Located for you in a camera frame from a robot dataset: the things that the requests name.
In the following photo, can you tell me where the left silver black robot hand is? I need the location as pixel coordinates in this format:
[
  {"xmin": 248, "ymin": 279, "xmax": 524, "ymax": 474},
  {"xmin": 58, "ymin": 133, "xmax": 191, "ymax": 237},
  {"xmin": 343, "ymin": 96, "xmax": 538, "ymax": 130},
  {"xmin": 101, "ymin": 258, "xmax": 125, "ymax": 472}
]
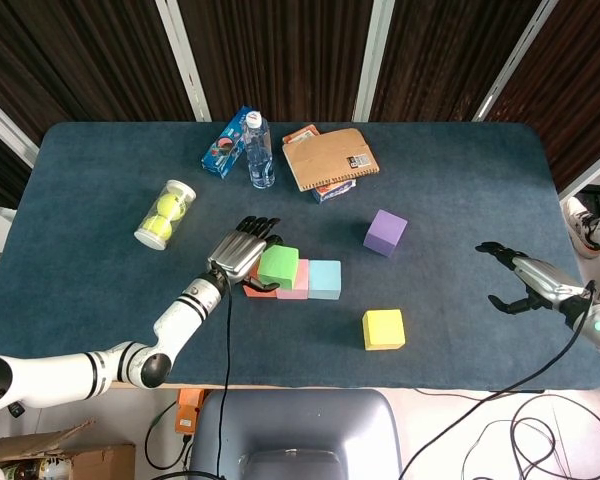
[{"xmin": 205, "ymin": 215, "xmax": 285, "ymax": 294}]

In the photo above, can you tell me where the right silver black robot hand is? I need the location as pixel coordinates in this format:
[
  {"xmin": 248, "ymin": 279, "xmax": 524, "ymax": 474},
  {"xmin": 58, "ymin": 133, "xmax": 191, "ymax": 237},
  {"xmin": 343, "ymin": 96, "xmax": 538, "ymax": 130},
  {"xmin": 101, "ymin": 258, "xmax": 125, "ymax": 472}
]
[{"xmin": 474, "ymin": 241, "xmax": 596, "ymax": 316}]

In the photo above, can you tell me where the green foam cube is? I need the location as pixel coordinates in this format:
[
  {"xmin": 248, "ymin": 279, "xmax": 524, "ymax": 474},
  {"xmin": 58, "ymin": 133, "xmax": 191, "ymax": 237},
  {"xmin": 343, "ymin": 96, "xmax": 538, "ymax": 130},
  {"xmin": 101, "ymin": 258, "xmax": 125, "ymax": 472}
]
[{"xmin": 257, "ymin": 244, "xmax": 301, "ymax": 291}]

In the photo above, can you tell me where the red foam cube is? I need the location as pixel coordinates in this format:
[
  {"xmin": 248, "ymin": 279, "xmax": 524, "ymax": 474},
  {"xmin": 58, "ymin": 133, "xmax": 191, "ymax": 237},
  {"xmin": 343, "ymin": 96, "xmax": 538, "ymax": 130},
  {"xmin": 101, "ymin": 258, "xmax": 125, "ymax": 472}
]
[{"xmin": 243, "ymin": 282, "xmax": 280, "ymax": 300}]

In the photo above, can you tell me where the pink foam cube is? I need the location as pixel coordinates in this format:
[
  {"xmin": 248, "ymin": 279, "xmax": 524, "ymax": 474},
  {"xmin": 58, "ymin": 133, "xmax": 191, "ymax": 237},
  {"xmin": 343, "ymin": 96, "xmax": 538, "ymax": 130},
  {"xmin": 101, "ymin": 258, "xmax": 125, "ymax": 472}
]
[{"xmin": 275, "ymin": 258, "xmax": 311, "ymax": 301}]

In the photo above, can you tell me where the light blue foam cube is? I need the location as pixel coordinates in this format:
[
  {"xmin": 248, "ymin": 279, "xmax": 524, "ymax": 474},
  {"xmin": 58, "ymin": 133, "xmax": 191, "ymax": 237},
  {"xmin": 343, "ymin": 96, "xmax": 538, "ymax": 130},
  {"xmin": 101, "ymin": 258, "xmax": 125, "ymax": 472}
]
[{"xmin": 307, "ymin": 259, "xmax": 343, "ymax": 301}]

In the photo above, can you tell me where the purple foam cube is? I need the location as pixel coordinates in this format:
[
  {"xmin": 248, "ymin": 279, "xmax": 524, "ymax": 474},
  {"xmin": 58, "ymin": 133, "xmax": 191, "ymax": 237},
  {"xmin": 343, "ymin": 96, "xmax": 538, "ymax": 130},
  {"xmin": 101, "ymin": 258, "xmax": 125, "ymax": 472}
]
[{"xmin": 363, "ymin": 208, "xmax": 409, "ymax": 258}]

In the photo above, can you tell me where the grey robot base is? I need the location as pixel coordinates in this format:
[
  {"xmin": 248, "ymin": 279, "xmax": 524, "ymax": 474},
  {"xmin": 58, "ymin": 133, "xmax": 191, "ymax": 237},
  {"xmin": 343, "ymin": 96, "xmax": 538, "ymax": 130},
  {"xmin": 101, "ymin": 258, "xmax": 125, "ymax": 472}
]
[{"xmin": 187, "ymin": 388, "xmax": 405, "ymax": 480}]

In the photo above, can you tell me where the white orange sneaker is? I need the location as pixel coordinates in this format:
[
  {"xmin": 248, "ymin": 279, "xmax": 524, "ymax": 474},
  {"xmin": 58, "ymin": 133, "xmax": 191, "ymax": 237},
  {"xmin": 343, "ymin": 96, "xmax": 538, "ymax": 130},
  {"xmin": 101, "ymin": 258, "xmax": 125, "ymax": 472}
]
[{"xmin": 564, "ymin": 196, "xmax": 600, "ymax": 260}]

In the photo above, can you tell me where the yellow tennis ball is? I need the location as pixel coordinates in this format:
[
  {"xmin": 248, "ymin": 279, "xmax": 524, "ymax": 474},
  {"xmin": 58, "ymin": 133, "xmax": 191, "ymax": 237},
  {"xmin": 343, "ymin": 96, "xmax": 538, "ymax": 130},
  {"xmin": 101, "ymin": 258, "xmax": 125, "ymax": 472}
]
[
  {"xmin": 142, "ymin": 215, "xmax": 174, "ymax": 240},
  {"xmin": 156, "ymin": 193, "xmax": 188, "ymax": 221}
]

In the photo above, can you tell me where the clear tennis ball tube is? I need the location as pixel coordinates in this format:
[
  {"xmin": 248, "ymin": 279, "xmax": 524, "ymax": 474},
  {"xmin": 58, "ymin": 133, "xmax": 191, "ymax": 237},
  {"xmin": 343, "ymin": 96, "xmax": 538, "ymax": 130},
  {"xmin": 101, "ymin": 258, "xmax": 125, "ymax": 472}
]
[{"xmin": 133, "ymin": 179, "xmax": 198, "ymax": 251}]

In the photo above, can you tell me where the clear plastic water bottle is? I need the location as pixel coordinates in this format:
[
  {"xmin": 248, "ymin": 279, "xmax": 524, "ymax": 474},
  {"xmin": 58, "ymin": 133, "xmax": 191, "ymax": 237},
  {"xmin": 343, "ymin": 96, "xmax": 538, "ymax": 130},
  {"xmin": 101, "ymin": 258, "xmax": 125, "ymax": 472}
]
[{"xmin": 244, "ymin": 111, "xmax": 276, "ymax": 190}]

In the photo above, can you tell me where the blue cookie box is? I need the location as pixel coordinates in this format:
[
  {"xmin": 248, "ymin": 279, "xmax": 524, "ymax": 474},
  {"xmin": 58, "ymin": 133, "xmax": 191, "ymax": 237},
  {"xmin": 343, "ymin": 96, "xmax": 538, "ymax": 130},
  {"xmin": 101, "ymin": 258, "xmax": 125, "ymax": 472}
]
[{"xmin": 200, "ymin": 105, "xmax": 254, "ymax": 180}]

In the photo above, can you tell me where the blue white card box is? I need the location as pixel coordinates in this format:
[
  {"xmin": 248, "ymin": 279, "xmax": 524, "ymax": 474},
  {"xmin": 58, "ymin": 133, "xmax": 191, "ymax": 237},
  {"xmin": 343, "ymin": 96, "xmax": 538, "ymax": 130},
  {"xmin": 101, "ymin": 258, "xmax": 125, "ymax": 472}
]
[{"xmin": 312, "ymin": 178, "xmax": 357, "ymax": 205}]

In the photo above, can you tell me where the brown cardboard package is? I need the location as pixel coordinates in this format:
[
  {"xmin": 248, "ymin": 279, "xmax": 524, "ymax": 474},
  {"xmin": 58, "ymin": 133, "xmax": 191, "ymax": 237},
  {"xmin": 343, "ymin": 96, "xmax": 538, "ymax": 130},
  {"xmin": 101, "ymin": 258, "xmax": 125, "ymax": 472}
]
[{"xmin": 282, "ymin": 127, "xmax": 381, "ymax": 193}]

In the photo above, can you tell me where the orange paper packet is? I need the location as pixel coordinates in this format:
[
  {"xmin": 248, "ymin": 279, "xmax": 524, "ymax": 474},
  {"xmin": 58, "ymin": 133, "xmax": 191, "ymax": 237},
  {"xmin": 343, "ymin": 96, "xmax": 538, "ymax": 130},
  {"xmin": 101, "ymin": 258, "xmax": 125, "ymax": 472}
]
[{"xmin": 281, "ymin": 124, "xmax": 321, "ymax": 147}]

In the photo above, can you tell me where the blue felt table cloth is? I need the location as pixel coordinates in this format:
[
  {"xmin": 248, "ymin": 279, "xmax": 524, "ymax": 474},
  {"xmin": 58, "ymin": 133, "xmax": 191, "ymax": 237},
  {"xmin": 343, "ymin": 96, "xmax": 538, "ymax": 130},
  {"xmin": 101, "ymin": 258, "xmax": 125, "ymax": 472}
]
[{"xmin": 0, "ymin": 121, "xmax": 600, "ymax": 391}]

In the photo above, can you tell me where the yellow foam cube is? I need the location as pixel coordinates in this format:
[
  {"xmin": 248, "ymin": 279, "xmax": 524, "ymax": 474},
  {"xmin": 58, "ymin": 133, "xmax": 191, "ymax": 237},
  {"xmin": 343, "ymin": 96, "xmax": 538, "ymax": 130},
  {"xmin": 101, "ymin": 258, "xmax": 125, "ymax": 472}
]
[{"xmin": 362, "ymin": 309, "xmax": 407, "ymax": 352}]

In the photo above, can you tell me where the orange device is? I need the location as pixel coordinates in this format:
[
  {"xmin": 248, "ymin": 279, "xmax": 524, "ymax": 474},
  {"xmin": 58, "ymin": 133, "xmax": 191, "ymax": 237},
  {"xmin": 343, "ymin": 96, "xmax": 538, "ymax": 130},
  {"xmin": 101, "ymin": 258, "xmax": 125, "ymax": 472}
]
[{"xmin": 173, "ymin": 388, "xmax": 206, "ymax": 435}]

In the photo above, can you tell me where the brown cardboard box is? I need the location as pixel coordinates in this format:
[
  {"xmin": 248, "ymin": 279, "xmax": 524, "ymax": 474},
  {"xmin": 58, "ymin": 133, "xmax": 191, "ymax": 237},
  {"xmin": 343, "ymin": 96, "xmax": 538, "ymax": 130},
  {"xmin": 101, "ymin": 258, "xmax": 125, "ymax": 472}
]
[{"xmin": 0, "ymin": 419, "xmax": 137, "ymax": 480}]

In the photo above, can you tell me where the glass bottle yellow label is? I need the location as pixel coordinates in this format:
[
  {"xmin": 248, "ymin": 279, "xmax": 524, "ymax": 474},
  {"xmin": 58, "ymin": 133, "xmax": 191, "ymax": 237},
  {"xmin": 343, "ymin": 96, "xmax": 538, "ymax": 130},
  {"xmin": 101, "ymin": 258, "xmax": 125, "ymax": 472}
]
[{"xmin": 0, "ymin": 457, "xmax": 74, "ymax": 480}]

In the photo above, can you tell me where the black right hand cable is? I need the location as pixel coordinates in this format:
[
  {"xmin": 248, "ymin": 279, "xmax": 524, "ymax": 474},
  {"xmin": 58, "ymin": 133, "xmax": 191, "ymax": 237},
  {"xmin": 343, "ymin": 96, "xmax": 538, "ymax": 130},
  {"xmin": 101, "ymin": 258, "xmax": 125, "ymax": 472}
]
[{"xmin": 397, "ymin": 282, "xmax": 599, "ymax": 480}]

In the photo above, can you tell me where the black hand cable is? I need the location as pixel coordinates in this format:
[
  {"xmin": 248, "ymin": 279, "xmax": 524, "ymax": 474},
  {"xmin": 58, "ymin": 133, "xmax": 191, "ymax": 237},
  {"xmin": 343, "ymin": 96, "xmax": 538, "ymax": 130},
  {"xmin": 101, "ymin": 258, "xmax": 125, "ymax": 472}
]
[
  {"xmin": 397, "ymin": 282, "xmax": 599, "ymax": 480},
  {"xmin": 213, "ymin": 277, "xmax": 235, "ymax": 480}
]

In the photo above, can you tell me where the black left hand cable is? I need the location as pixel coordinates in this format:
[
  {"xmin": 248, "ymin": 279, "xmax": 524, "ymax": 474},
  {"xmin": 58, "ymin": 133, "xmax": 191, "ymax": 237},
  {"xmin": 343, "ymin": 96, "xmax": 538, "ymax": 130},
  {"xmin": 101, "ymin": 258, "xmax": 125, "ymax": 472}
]
[{"xmin": 213, "ymin": 277, "xmax": 235, "ymax": 480}]

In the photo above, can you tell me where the white metal frame beam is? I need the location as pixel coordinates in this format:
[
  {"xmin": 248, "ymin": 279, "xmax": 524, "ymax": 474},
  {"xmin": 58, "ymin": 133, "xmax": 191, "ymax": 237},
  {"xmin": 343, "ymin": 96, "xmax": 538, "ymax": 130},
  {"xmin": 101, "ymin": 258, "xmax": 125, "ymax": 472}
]
[
  {"xmin": 559, "ymin": 154, "xmax": 600, "ymax": 204},
  {"xmin": 0, "ymin": 87, "xmax": 40, "ymax": 169}
]

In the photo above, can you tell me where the black floor cable tangle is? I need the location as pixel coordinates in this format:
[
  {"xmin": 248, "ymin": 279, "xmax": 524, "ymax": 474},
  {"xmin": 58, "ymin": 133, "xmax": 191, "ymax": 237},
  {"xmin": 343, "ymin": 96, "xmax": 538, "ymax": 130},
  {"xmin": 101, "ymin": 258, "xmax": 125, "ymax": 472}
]
[{"xmin": 459, "ymin": 394, "xmax": 600, "ymax": 480}]

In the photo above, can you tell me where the white metal frame post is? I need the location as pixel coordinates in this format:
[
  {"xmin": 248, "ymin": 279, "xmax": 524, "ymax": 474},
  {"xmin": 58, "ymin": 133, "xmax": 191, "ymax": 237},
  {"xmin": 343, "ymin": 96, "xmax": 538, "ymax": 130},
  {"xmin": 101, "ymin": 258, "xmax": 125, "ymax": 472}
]
[
  {"xmin": 352, "ymin": 0, "xmax": 396, "ymax": 123},
  {"xmin": 154, "ymin": 0, "xmax": 212, "ymax": 123},
  {"xmin": 472, "ymin": 0, "xmax": 561, "ymax": 123}
]

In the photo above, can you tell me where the black green power cable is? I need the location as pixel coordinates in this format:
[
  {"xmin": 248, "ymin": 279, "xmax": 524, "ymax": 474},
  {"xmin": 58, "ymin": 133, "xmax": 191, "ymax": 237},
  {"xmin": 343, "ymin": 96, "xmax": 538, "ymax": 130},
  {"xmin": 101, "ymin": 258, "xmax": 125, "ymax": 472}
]
[{"xmin": 144, "ymin": 399, "xmax": 194, "ymax": 471}]

